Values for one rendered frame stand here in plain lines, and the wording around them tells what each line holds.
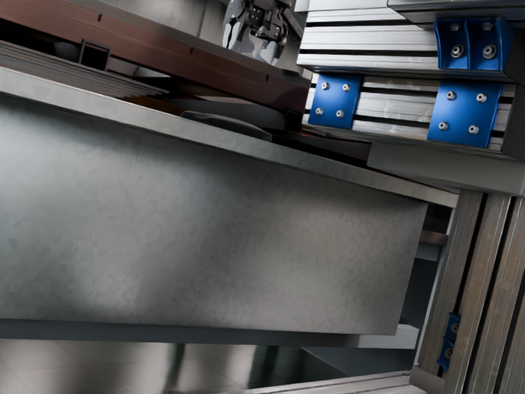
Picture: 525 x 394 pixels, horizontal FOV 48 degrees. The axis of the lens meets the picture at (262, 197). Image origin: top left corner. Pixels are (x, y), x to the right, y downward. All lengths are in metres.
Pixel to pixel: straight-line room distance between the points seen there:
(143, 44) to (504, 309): 0.74
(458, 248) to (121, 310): 0.60
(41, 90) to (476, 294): 0.70
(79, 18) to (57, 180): 0.27
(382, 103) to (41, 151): 0.54
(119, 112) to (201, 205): 0.33
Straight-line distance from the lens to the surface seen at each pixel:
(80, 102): 0.86
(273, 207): 1.23
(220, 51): 1.23
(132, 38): 1.10
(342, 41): 0.96
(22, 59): 0.92
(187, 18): 10.68
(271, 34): 1.72
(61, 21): 1.07
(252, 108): 1.37
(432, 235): 1.65
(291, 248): 1.28
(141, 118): 0.89
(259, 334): 1.43
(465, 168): 0.94
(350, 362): 2.21
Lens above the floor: 0.63
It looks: 2 degrees down
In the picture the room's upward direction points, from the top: 13 degrees clockwise
